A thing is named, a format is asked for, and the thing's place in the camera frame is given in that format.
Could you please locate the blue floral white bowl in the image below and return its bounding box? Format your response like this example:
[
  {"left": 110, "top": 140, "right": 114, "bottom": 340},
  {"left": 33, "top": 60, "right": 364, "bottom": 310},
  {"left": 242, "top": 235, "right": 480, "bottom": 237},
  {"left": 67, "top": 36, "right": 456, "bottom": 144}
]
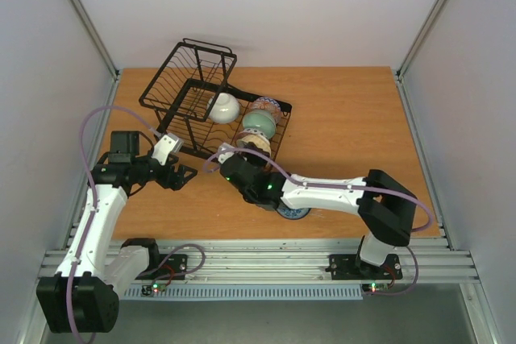
[{"left": 277, "top": 208, "right": 310, "bottom": 221}]

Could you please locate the yellow blue patterned bowl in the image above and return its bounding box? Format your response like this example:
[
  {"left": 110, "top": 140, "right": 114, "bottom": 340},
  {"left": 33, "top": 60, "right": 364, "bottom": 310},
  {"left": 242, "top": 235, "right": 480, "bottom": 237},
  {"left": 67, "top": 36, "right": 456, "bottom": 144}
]
[{"left": 236, "top": 134, "right": 271, "bottom": 155}]

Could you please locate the red white patterned bowl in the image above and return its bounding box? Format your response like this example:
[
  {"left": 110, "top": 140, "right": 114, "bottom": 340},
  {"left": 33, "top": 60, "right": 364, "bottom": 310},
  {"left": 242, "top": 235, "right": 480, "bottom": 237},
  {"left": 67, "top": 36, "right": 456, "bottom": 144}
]
[{"left": 236, "top": 128, "right": 268, "bottom": 139}]

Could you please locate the teal green bowl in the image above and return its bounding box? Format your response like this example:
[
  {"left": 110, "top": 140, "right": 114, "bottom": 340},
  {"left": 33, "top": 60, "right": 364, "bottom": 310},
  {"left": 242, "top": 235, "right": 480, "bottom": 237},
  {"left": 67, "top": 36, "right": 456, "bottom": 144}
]
[{"left": 242, "top": 110, "right": 277, "bottom": 139}]

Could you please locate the white ceramic bowl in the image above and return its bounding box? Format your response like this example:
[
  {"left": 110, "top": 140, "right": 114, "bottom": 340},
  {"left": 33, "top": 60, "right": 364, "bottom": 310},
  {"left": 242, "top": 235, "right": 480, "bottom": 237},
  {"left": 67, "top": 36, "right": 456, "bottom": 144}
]
[{"left": 207, "top": 93, "right": 240, "bottom": 124}]

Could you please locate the black wire dish rack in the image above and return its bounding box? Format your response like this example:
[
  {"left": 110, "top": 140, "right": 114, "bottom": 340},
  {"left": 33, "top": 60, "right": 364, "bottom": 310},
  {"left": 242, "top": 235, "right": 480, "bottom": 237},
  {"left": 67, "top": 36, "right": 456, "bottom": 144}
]
[{"left": 138, "top": 37, "right": 293, "bottom": 181}]

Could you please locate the blue orange patterned bowl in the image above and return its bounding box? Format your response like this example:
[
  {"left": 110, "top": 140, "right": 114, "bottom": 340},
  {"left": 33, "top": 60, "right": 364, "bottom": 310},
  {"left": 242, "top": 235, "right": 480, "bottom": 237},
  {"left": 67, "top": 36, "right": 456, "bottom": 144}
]
[{"left": 249, "top": 96, "right": 282, "bottom": 123}]

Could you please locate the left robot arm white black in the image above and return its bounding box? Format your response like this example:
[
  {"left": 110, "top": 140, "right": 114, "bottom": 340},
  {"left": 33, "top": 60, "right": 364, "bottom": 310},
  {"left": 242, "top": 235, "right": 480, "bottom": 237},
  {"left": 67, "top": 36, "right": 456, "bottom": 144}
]
[{"left": 36, "top": 131, "right": 197, "bottom": 335}]

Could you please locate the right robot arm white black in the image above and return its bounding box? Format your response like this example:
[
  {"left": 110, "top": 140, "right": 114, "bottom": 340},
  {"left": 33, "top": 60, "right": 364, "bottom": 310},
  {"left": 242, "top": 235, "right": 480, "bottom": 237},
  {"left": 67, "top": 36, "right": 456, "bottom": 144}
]
[{"left": 216, "top": 148, "right": 417, "bottom": 277}]

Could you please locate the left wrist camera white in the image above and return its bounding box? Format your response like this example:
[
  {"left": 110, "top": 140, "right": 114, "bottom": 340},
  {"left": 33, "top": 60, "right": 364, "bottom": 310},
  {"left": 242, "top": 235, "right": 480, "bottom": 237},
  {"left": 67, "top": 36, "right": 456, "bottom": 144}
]
[{"left": 152, "top": 133, "right": 184, "bottom": 166}]

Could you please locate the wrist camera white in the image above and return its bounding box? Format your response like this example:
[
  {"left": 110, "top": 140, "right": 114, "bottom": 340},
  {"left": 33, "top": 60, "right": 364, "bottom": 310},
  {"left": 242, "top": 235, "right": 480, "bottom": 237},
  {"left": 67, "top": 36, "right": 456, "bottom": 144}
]
[
  {"left": 152, "top": 133, "right": 184, "bottom": 166},
  {"left": 217, "top": 143, "right": 235, "bottom": 164}
]

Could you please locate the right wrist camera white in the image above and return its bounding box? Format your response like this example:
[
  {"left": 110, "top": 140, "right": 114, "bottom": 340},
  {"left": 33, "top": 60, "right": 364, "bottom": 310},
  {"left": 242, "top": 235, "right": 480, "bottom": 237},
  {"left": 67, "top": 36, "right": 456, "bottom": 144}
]
[{"left": 217, "top": 143, "right": 235, "bottom": 164}]

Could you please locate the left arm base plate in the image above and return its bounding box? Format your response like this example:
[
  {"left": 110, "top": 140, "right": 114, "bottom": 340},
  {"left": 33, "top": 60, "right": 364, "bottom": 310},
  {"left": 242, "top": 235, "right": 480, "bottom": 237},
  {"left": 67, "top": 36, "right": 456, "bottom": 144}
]
[{"left": 136, "top": 254, "right": 188, "bottom": 280}]

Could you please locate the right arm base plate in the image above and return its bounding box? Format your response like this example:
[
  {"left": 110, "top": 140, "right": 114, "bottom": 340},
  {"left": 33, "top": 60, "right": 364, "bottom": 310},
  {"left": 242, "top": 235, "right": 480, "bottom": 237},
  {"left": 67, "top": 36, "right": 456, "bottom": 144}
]
[{"left": 326, "top": 254, "right": 403, "bottom": 280}]

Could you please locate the grey slotted cable duct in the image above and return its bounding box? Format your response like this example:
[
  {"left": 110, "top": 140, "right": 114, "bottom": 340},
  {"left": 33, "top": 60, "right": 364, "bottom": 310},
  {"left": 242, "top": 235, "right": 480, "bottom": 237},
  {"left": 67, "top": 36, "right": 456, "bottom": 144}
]
[{"left": 122, "top": 284, "right": 362, "bottom": 302}]

